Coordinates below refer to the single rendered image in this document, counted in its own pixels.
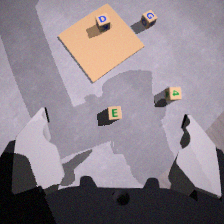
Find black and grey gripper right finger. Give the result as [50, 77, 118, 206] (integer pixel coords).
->
[168, 114, 224, 224]

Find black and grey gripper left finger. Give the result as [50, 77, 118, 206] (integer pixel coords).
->
[0, 108, 65, 224]

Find peach flat mat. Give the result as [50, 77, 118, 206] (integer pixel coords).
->
[58, 4, 144, 82]

